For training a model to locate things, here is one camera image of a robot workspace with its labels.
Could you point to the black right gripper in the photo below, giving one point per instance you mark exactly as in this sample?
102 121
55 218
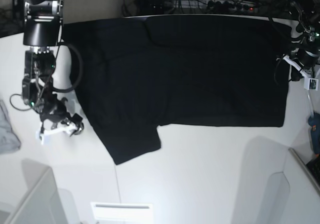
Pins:
55 111

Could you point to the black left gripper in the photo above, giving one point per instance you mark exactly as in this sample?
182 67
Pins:
306 59

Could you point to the black T-shirt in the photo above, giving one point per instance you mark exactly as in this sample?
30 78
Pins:
202 70

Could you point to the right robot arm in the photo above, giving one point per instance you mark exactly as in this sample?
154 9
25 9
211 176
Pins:
43 20

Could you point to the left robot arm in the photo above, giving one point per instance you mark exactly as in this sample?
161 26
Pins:
308 27

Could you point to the blue glue gun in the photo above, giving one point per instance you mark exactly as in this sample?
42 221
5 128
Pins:
314 123

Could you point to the grey cloth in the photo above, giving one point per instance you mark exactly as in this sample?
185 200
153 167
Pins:
9 142

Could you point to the black keyboard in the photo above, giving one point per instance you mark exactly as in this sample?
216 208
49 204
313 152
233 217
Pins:
314 168

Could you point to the power strip with plugs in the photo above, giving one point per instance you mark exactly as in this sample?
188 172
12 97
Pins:
232 5

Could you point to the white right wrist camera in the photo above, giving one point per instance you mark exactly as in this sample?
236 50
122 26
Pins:
43 134

